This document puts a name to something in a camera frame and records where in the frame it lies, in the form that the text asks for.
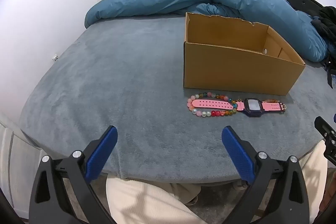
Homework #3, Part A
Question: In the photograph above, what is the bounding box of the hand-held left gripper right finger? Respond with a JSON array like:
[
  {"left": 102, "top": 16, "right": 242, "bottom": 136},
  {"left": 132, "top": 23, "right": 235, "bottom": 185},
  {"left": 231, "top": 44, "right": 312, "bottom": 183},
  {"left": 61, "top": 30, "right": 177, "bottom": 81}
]
[{"left": 221, "top": 126, "right": 310, "bottom": 224}]

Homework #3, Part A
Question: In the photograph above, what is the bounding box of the brown cardboard box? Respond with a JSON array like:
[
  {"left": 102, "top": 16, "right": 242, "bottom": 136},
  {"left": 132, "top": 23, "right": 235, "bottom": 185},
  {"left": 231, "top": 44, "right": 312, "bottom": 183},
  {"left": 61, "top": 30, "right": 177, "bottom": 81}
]
[{"left": 183, "top": 12, "right": 306, "bottom": 96}]

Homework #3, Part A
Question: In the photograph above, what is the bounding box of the white cabinet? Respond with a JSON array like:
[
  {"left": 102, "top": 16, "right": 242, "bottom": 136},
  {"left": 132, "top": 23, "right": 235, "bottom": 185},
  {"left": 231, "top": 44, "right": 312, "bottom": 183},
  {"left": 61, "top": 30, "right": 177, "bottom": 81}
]
[{"left": 0, "top": 119, "right": 42, "bottom": 214}]

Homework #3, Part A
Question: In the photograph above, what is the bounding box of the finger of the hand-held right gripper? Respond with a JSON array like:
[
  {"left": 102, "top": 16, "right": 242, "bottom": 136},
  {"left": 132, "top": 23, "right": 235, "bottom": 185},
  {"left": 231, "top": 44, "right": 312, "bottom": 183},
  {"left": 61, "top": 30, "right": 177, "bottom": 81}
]
[
  {"left": 314, "top": 116, "right": 336, "bottom": 141},
  {"left": 324, "top": 140, "right": 336, "bottom": 166}
]

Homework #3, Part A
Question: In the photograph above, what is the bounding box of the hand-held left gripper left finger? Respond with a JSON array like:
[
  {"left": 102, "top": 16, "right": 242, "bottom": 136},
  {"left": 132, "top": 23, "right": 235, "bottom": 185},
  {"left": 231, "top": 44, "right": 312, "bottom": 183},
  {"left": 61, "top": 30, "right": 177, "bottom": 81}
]
[{"left": 28, "top": 126, "right": 118, "bottom": 224}]

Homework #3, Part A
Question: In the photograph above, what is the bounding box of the black strap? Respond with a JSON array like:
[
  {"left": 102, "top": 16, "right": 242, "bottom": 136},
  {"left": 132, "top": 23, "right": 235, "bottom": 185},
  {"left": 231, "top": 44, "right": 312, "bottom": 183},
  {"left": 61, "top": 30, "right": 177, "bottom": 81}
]
[{"left": 322, "top": 55, "right": 336, "bottom": 88}]

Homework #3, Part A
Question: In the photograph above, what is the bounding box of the black clothing pile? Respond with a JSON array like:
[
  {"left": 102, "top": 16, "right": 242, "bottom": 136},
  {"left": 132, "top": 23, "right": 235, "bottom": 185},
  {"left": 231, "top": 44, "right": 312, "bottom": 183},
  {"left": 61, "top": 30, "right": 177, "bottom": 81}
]
[{"left": 308, "top": 6, "right": 336, "bottom": 62}]

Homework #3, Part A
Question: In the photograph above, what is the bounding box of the blue duvet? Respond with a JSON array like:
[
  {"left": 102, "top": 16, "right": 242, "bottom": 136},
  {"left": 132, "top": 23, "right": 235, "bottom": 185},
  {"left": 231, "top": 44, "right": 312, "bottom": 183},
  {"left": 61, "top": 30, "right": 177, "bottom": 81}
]
[{"left": 84, "top": 0, "right": 328, "bottom": 62}]

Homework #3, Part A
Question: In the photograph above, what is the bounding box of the pink strap watch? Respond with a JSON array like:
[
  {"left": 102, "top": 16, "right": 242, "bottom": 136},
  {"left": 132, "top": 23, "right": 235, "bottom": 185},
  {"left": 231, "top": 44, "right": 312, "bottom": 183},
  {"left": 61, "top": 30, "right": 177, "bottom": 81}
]
[{"left": 192, "top": 98, "right": 287, "bottom": 117}]

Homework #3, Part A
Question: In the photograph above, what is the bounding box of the multicoloured bead bracelet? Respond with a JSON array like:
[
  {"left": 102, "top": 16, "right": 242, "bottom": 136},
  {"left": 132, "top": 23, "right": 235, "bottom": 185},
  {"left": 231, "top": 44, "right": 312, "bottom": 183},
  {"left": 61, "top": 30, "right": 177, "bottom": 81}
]
[{"left": 187, "top": 92, "right": 238, "bottom": 118}]

